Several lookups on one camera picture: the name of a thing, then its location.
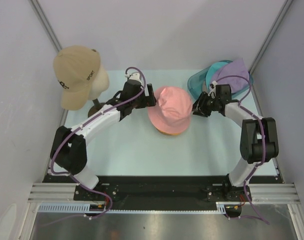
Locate aluminium corner rail left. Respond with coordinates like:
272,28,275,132
28,0,62,53

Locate aluminium corner rail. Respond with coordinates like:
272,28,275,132
249,0,294,74
28,0,62,53

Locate teal hat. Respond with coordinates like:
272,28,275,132
205,60,232,89

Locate tan baseball cap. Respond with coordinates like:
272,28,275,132
53,45,101,111

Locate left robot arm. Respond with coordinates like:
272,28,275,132
50,79,156,200

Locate aluminium frame rail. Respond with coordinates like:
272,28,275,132
28,183,300,204

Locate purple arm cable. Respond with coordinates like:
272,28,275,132
49,66,146,196
211,75,270,225

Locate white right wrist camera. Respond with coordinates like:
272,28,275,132
208,81,218,97

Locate aluminium corner rail right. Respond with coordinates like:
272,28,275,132
249,0,294,74

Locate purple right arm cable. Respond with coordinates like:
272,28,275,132
211,75,270,225

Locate cream mannequin head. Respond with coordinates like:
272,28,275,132
88,66,109,101

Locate white slotted cable duct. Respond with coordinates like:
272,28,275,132
38,201,242,214

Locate light wooden hat stand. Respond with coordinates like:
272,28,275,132
160,131,180,136

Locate yellow bucket hat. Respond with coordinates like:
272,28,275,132
157,129,183,135

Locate pink bucket hat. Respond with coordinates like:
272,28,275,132
147,86,193,133

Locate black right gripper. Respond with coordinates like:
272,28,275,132
188,91,220,118

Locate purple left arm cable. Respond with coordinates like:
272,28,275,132
49,66,146,196

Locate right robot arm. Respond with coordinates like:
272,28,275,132
192,84,279,201

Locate purple hat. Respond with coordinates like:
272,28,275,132
210,58,250,94

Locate teal plastic bin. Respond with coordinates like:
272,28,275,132
187,68,255,100

